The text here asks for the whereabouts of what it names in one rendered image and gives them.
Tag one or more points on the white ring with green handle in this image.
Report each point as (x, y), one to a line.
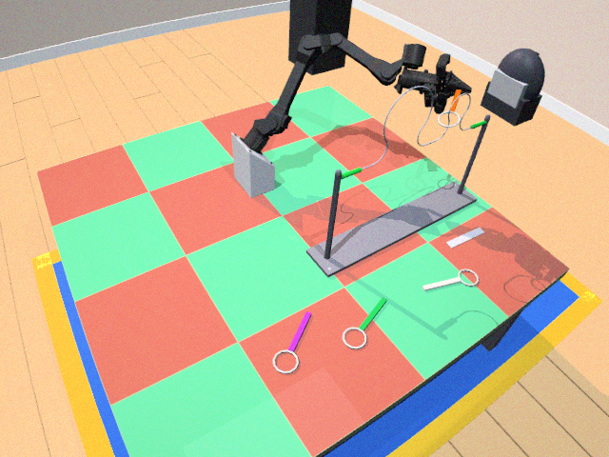
(365, 323)

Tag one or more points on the white loop with purple handle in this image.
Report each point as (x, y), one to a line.
(294, 343)

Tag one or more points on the white loop with straight handle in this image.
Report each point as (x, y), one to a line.
(451, 281)

